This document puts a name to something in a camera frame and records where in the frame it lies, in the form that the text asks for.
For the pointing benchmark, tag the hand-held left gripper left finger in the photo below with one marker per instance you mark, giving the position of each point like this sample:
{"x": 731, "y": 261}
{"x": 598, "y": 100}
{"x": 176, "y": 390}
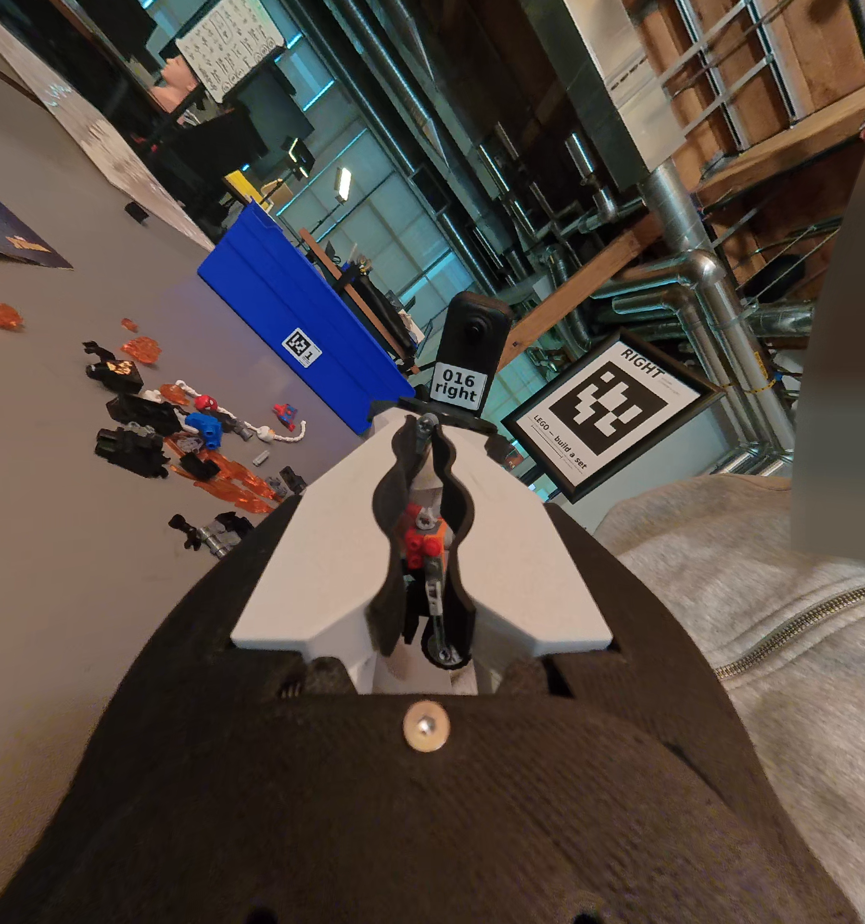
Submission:
{"x": 324, "y": 570}

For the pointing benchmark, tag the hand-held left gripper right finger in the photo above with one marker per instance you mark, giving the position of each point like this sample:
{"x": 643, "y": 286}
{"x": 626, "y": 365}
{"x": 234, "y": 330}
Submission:
{"x": 526, "y": 577}

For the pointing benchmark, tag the lego motorcycle assembly with wheel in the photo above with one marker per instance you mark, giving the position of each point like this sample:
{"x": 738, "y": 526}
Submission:
{"x": 422, "y": 538}

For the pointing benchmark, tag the red blue lego spider vehicle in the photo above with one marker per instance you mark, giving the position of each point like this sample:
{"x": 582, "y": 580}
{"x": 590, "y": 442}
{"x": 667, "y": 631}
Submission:
{"x": 286, "y": 413}

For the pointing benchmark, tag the pile of loose lego pieces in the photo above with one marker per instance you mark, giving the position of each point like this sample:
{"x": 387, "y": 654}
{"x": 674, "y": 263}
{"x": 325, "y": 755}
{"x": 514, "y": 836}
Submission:
{"x": 133, "y": 447}

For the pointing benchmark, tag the cluttered desk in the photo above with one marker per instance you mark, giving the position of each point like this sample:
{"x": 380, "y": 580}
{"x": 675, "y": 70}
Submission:
{"x": 375, "y": 303}

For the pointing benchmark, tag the framed marker sign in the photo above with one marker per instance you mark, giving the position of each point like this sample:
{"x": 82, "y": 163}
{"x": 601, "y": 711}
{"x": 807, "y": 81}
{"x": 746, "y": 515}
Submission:
{"x": 606, "y": 411}

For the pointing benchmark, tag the blue plastic bin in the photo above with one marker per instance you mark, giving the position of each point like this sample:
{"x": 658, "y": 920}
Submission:
{"x": 274, "y": 289}

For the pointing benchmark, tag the silver ventilation pipes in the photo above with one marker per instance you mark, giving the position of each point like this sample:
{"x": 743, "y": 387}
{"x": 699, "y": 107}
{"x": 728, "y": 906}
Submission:
{"x": 692, "y": 289}

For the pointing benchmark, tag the person's grey sweatshirt torso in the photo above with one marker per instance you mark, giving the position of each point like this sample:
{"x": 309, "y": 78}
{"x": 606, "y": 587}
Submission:
{"x": 764, "y": 577}

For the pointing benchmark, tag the small black block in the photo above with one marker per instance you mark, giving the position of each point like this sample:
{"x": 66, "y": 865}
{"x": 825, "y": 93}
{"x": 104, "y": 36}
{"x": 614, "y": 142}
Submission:
{"x": 136, "y": 211}

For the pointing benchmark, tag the white chart board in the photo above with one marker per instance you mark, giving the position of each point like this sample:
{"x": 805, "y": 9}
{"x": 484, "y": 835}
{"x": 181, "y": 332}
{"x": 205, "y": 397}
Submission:
{"x": 230, "y": 43}

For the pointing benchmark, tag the white printed sheet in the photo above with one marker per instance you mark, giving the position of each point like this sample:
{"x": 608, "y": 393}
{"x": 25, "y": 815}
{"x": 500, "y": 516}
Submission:
{"x": 115, "y": 159}

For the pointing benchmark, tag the open instruction booklet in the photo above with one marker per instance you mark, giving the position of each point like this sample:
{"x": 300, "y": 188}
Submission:
{"x": 7, "y": 231}

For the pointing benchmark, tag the grey black lego frame piece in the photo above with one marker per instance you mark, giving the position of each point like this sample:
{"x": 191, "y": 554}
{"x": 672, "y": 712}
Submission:
{"x": 216, "y": 534}

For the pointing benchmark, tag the rectangular metal air duct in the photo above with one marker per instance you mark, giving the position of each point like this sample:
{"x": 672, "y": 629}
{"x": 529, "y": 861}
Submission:
{"x": 606, "y": 65}

